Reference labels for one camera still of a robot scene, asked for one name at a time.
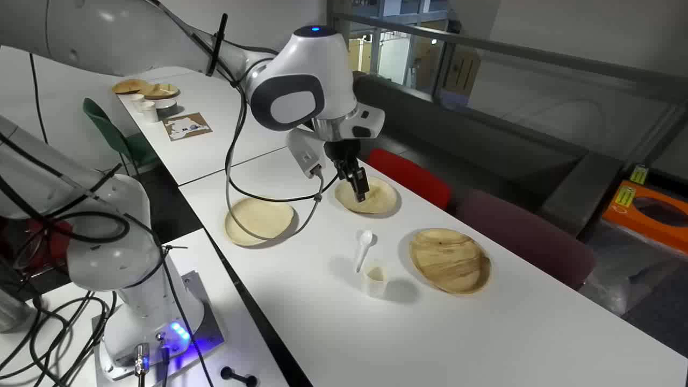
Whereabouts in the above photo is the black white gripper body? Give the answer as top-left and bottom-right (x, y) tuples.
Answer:
(312, 104), (386, 169)

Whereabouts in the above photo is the pale round palm-leaf plate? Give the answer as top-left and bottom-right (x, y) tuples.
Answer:
(334, 174), (402, 219)
(224, 198), (299, 249)

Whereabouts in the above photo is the red seat cushion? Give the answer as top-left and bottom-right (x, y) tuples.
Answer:
(363, 147), (455, 211)

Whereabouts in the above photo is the white plastic spoon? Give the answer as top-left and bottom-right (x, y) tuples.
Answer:
(353, 229), (378, 275)

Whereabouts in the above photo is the dark grey sofa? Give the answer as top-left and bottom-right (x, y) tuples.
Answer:
(351, 72), (626, 238)

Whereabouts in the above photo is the yellow sign behind glass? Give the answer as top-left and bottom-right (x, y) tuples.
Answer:
(439, 46), (484, 95)

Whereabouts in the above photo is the wood-grain palm-leaf plate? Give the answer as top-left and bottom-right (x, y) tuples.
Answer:
(407, 227), (494, 298)

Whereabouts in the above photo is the metal glass railing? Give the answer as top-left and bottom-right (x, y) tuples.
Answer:
(326, 7), (688, 170)

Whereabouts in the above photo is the printed picture card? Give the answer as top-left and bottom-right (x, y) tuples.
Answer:
(162, 112), (214, 143)

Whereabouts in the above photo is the small white bowl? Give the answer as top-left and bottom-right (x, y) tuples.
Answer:
(153, 97), (181, 121)

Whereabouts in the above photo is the brown wooden plate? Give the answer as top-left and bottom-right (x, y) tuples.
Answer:
(110, 76), (153, 97)
(140, 82), (183, 102)

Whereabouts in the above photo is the black dumbbell-shaped knob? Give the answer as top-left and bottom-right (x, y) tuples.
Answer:
(219, 364), (257, 387)

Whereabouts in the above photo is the green plastic chair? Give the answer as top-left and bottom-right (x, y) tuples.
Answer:
(81, 95), (160, 174)

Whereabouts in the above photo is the orange bin lid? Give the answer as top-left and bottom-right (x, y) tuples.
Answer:
(600, 179), (688, 254)

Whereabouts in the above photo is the red office chair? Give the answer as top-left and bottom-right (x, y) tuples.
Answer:
(0, 218), (74, 285)

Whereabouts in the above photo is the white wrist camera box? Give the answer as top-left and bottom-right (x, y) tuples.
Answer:
(286, 128), (329, 181)

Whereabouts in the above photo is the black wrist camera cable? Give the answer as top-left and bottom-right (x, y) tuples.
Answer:
(204, 12), (339, 244)

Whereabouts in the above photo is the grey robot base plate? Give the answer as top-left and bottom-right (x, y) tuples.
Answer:
(93, 270), (225, 383)

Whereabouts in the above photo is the black cable bundle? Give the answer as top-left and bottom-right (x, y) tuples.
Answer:
(0, 164), (218, 387)

